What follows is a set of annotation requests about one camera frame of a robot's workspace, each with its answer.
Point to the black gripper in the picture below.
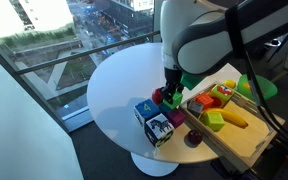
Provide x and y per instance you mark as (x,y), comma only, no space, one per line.
(173,83)

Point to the green plastic cube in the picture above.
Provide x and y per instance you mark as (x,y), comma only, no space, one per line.
(176,101)

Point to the orange and green picture cube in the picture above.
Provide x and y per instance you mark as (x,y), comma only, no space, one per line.
(222,92)

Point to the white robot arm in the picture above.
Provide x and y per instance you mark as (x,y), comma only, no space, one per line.
(197,35)

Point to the teal plastic cube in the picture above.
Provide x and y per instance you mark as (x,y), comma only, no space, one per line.
(164,108)

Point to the grey plastic cube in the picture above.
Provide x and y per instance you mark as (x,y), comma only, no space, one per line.
(195,108)

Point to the magenta plastic cube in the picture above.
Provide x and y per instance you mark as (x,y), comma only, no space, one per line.
(176,117)

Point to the orange plastic cube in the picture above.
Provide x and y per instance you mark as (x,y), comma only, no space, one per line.
(205,100)

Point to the blue soft number cube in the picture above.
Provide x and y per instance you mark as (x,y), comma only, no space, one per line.
(145,110)

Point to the black white zebra cube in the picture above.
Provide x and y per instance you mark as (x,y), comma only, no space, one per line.
(158,130)

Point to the light green cube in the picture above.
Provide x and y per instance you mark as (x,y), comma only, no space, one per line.
(213,120)

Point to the wooden tray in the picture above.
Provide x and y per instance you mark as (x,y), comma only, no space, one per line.
(242,147)

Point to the red toy apple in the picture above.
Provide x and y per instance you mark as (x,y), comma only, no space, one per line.
(157,97)

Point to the yellow toy lemon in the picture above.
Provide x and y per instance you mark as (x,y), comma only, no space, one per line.
(230,83)

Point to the dark purple plum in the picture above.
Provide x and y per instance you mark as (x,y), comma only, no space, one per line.
(194,137)

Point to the yellow banana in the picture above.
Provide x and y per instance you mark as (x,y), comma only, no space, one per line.
(229,116)

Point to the yellow toy fruit in bowl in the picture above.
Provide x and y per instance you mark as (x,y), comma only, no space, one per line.
(246,86)

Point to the green plastic bowl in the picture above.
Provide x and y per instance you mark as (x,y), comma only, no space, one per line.
(268,89)

